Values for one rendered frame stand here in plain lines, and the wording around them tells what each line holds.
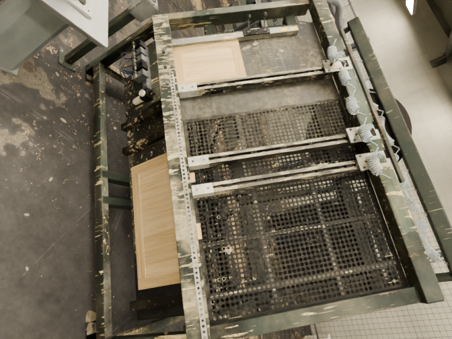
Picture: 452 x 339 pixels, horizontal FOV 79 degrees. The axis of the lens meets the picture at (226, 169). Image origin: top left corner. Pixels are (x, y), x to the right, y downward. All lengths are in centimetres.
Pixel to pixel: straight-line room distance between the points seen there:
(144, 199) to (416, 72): 634
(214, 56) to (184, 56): 21
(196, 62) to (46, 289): 173
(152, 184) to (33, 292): 92
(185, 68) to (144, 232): 120
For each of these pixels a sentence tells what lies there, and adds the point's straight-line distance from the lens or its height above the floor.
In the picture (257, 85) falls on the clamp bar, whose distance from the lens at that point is 199.
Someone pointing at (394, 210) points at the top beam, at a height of 189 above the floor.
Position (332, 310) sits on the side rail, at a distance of 168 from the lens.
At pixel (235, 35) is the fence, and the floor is 131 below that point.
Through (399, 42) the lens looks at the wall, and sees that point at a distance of 775.
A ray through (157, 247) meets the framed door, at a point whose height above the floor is 45.
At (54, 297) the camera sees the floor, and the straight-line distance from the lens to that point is 208.
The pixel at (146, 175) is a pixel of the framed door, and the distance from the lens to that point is 216.
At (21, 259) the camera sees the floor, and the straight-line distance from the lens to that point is 200.
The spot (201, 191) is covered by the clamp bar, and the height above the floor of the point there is 97.
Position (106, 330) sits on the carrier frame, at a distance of 207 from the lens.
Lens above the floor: 178
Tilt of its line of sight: 24 degrees down
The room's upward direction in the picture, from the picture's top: 71 degrees clockwise
